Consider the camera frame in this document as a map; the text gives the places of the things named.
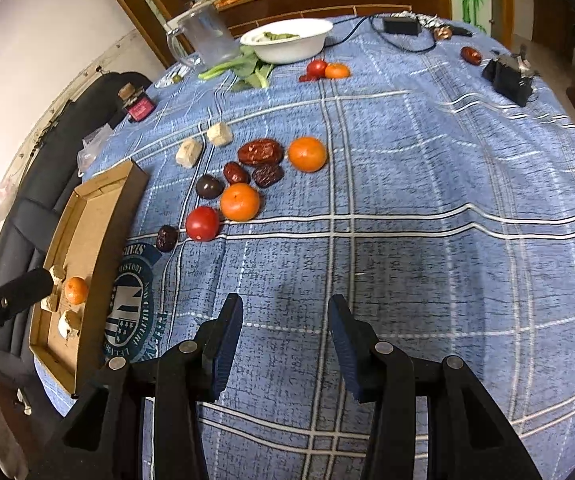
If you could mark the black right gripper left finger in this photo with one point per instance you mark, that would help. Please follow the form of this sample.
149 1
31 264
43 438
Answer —
193 372

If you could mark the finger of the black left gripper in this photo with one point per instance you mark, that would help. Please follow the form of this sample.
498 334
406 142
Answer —
23 292

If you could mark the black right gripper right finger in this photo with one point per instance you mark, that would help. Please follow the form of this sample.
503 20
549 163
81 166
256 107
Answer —
377 372

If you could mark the large beige yam chunk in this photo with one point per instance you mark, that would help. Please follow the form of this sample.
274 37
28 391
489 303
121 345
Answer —
69 324

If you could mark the orange tangerine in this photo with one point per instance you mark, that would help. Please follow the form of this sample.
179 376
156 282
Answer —
240 202
307 154
75 290

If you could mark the red tomato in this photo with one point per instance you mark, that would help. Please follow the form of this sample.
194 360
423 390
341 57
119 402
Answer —
316 69
202 224

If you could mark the shallow cardboard box tray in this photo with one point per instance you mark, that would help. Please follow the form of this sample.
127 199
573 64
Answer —
88 242

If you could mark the dark round plum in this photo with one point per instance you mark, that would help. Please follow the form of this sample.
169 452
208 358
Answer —
209 187

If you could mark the clear plastic bag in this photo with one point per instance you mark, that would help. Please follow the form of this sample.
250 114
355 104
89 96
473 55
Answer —
92 145

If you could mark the blue plaid tablecloth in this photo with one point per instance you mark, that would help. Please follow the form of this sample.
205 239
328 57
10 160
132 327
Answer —
445 215

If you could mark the dark wrinkled date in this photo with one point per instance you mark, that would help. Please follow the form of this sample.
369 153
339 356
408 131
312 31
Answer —
267 175

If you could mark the large red date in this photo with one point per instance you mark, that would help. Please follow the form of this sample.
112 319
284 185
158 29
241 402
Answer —
264 151

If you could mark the dark jar with pink label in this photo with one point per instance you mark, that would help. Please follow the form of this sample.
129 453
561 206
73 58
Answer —
136 102

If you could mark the small red date by tomato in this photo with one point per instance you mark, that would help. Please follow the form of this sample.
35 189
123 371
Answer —
307 78

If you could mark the far small orange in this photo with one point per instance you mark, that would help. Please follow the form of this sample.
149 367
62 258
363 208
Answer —
336 71

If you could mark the green leafy vegetable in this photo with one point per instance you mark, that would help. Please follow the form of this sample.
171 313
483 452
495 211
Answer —
249 71

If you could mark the black clip device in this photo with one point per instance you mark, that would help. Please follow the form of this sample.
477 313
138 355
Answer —
511 75

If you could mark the lone red date far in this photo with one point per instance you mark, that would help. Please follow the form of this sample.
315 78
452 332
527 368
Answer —
471 55

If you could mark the clear glass beer mug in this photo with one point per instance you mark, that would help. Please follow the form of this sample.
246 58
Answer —
198 35

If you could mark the white bowl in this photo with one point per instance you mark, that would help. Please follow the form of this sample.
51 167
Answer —
288 41

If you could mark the black power adapter with cable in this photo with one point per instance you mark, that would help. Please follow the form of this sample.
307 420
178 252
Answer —
403 24

